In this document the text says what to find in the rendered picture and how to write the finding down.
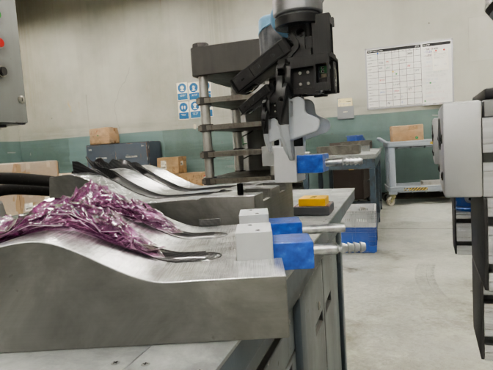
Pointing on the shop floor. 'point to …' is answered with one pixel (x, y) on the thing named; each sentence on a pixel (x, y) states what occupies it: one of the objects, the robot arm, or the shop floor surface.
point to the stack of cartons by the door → (177, 166)
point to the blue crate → (367, 235)
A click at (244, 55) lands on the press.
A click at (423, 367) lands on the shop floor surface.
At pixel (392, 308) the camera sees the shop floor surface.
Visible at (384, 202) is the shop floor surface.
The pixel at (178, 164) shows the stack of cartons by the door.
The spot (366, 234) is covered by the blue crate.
